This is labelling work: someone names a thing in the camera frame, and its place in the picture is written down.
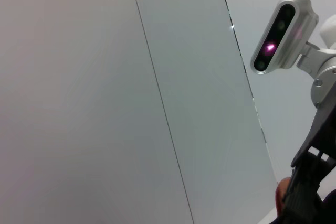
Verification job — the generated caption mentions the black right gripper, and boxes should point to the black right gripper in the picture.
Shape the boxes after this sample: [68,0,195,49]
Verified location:
[281,98,336,224]

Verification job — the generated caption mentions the black canvas bag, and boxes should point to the black canvas bag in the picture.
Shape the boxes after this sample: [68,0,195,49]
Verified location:
[274,176,336,224]

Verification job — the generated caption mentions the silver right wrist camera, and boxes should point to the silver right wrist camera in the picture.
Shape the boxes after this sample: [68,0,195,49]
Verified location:
[250,0,320,75]

